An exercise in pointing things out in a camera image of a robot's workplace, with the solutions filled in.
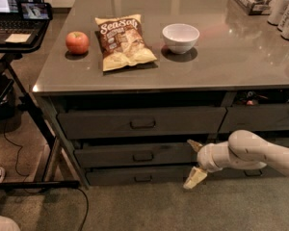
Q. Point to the black laptop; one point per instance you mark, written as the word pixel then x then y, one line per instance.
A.
pixel 13 13

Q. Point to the beige trouser knee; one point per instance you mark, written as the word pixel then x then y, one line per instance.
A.
pixel 7 224

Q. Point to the grey drawer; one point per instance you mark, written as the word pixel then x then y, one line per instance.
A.
pixel 138 175
pixel 279 141
pixel 135 154
pixel 140 122
pixel 240 170
pixel 264 117

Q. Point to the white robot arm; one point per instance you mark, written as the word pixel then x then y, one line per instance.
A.
pixel 243 150

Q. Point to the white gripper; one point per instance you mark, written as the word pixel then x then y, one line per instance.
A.
pixel 204 159

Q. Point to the white bowl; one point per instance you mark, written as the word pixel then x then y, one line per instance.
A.
pixel 180 38

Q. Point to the black laptop stand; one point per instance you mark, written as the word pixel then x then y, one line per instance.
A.
pixel 10 53

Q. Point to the red apple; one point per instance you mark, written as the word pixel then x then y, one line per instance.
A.
pixel 77 43

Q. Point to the yellow sticky note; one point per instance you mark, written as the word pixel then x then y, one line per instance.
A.
pixel 17 38

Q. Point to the black smartphone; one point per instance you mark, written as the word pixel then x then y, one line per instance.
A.
pixel 35 11

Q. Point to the white can middle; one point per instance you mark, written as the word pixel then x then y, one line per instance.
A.
pixel 284 19

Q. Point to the white can left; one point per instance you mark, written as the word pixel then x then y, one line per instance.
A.
pixel 278 9

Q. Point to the sea salt chips bag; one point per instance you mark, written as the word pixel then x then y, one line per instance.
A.
pixel 122 42

